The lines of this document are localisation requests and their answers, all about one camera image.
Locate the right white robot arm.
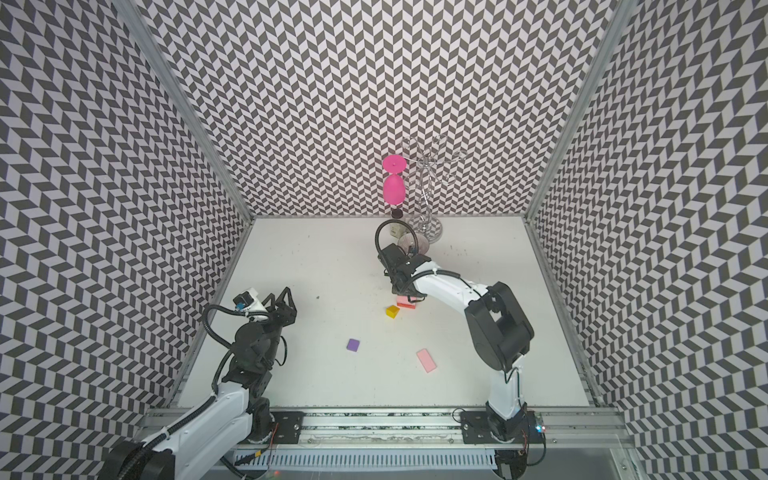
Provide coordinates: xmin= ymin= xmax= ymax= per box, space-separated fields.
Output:
xmin=377 ymin=244 xmax=535 ymax=443

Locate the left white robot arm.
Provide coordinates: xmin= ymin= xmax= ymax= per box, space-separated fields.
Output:
xmin=98 ymin=287 xmax=297 ymax=479

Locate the yellow triangular wood block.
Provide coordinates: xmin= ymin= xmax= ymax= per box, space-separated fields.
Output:
xmin=385 ymin=305 xmax=400 ymax=318

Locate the striped ceramic bowl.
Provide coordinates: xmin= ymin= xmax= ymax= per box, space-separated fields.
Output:
xmin=398 ymin=233 xmax=430 ymax=257

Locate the glass spice jar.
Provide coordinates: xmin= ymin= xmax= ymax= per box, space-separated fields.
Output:
xmin=389 ymin=208 xmax=407 ymax=239

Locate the pink lamp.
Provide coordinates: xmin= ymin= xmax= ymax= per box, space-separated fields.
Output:
xmin=382 ymin=155 xmax=407 ymax=206

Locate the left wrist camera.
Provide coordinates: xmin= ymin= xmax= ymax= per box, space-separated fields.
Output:
xmin=233 ymin=288 xmax=267 ymax=317

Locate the chrome wire stand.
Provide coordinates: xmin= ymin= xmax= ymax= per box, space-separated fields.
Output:
xmin=402 ymin=132 xmax=469 ymax=244

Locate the metal base rail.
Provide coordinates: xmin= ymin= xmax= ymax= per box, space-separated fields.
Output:
xmin=229 ymin=407 xmax=633 ymax=472

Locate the right corner metal post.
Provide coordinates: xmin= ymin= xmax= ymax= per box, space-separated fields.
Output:
xmin=524 ymin=0 xmax=638 ymax=224

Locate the corner metal post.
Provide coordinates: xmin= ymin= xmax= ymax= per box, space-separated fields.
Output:
xmin=112 ymin=0 xmax=253 ymax=224
xmin=524 ymin=0 xmax=638 ymax=224

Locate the left corner metal post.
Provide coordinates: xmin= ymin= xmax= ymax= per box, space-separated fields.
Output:
xmin=112 ymin=0 xmax=253 ymax=224

